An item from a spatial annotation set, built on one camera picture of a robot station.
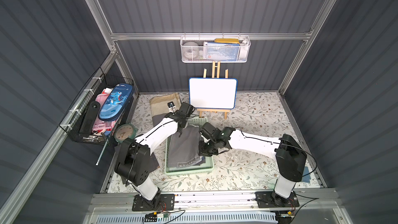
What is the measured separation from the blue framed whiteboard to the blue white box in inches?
4.6

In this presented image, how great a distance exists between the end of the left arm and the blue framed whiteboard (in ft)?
0.79

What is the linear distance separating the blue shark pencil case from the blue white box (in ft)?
1.51

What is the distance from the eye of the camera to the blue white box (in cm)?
86

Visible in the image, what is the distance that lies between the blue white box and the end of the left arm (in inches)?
13.7

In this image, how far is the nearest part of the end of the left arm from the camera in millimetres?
640

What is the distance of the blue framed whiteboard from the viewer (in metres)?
0.93

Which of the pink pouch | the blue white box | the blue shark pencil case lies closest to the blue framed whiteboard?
the blue white box

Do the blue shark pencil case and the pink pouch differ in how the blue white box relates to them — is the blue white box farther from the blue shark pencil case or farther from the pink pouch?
the pink pouch

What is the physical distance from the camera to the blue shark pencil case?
65 centimetres

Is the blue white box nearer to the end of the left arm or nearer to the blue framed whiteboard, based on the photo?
Answer: the blue framed whiteboard

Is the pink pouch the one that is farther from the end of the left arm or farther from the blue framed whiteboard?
the blue framed whiteboard
